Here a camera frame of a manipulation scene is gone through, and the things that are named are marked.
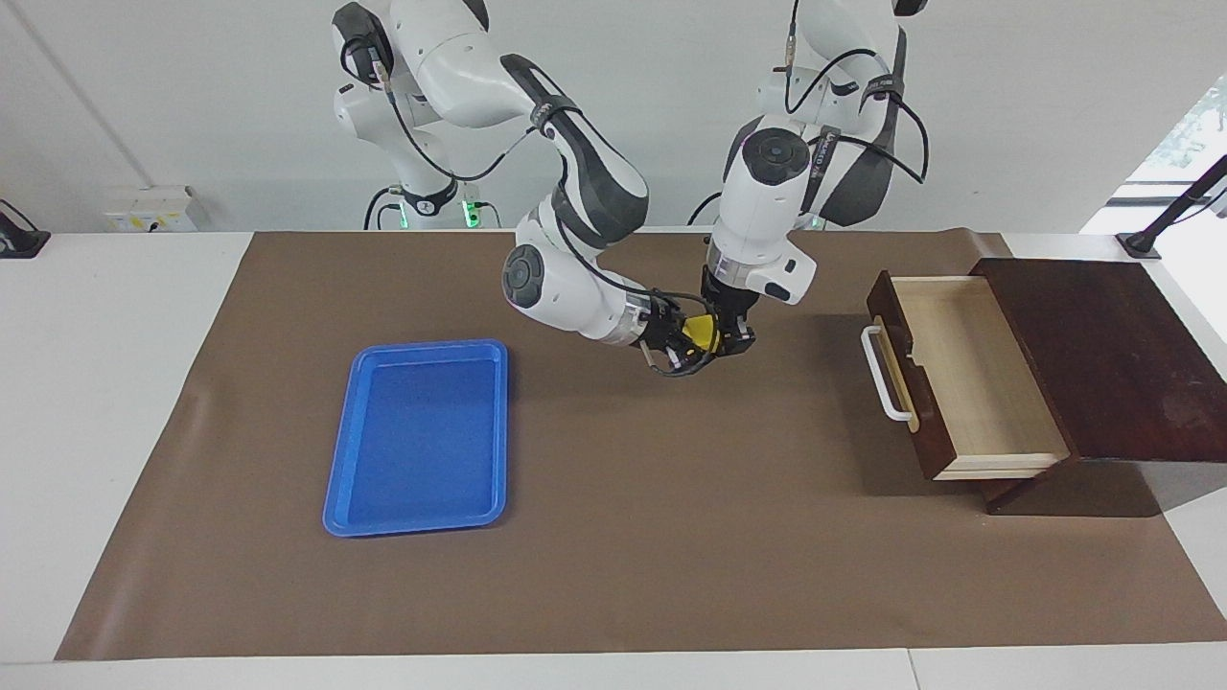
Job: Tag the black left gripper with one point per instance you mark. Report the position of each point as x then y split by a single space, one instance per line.
730 297

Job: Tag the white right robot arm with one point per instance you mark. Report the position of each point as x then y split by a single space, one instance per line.
594 182

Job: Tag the brown table mat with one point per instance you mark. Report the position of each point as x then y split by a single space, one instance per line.
671 479

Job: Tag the black clamp mount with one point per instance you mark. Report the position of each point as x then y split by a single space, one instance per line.
19 240

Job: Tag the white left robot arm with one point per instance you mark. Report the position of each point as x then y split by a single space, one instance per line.
776 192

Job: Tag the blue plastic tray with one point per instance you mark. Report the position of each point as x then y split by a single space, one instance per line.
422 431

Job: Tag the black camera stand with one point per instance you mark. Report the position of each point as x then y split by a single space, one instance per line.
1174 206

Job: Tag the white wall socket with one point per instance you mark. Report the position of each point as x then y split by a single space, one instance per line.
149 213

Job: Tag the dark wooden cabinet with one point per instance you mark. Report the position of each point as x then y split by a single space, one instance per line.
1122 383

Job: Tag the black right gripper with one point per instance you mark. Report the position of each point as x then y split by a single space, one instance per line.
657 331

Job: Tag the bright window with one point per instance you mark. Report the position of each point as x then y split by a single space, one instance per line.
1184 134

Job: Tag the yellow cube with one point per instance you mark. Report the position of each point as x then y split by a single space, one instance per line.
700 333

